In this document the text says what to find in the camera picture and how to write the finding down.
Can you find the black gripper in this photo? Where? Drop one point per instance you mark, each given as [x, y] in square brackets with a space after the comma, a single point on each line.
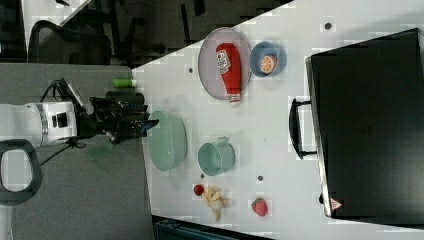
[119, 115]

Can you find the red plush ketchup bottle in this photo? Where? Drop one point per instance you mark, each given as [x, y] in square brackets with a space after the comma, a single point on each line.
[228, 63]

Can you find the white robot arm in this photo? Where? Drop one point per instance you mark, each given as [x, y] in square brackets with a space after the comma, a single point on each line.
[44, 123]

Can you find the grey round plate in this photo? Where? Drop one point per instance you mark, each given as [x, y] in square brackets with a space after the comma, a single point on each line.
[208, 71]

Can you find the green cylinder marker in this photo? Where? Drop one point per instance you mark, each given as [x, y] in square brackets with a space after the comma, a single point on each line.
[124, 83]

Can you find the green perforated colander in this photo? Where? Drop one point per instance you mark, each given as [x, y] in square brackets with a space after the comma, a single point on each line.
[167, 141]

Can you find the small red strawberry toy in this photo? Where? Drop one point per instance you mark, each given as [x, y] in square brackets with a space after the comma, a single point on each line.
[198, 190]

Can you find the peeled banana toy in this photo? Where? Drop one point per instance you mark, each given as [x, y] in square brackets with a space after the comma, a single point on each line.
[214, 201]

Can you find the black office chair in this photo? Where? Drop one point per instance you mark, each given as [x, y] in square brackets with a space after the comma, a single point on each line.
[52, 44]

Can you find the blue bowl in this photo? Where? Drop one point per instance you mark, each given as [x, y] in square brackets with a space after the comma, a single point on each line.
[267, 48]

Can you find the orange slice toy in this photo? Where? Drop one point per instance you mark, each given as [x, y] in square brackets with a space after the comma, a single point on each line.
[268, 64]

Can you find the toaster oven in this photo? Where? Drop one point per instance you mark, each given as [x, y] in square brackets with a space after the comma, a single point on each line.
[368, 116]

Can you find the green cup with handle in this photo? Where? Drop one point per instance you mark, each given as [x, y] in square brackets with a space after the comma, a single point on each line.
[217, 157]

